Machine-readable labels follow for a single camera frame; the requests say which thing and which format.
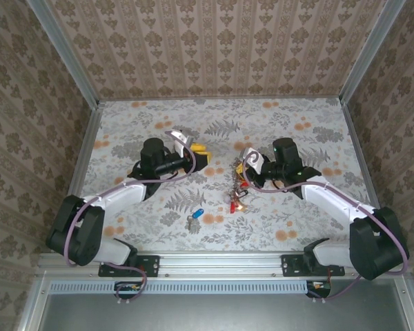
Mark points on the keyring bunch with coloured tags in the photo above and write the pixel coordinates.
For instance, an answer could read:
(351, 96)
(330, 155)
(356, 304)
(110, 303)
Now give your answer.
(233, 206)

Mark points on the key with blue tag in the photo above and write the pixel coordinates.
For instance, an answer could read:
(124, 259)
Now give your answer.
(196, 214)

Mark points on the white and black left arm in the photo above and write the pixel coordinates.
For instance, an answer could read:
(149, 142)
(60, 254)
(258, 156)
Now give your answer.
(120, 194)

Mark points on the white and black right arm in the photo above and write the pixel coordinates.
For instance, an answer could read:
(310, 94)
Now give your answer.
(331, 200)

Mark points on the floral patterned tablecloth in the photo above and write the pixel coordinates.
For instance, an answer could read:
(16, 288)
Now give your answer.
(262, 113)

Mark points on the grey metal shelf plate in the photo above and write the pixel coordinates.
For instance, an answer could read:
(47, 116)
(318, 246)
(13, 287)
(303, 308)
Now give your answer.
(210, 313)

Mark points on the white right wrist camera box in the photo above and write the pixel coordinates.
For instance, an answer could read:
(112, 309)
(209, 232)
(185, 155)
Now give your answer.
(254, 162)

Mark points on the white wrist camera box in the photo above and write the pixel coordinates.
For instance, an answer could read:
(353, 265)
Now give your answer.
(181, 141)
(254, 162)

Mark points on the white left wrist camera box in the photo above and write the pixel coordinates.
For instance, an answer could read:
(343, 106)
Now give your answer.
(181, 141)

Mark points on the aluminium back rail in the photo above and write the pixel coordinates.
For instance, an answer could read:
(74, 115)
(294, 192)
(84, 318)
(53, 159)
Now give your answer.
(221, 99)

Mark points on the aluminium left side rail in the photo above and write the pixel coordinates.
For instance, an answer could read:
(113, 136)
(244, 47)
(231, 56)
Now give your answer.
(86, 148)

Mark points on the aluminium right side rail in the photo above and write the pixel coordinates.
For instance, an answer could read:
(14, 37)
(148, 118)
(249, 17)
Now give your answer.
(360, 155)

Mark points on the aluminium mounting rail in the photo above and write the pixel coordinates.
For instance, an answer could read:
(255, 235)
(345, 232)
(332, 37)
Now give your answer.
(210, 263)

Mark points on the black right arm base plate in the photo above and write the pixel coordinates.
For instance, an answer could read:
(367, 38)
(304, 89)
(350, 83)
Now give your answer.
(290, 265)

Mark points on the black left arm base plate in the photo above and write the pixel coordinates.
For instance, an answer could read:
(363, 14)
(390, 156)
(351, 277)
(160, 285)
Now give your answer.
(152, 265)

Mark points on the aluminium right upright post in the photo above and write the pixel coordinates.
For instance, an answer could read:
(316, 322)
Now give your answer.
(369, 51)

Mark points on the aluminium upright post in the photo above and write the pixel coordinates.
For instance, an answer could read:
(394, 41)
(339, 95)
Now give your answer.
(62, 51)
(369, 51)

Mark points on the aluminium left upright post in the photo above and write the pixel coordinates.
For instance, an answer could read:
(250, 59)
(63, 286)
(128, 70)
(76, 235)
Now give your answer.
(62, 51)

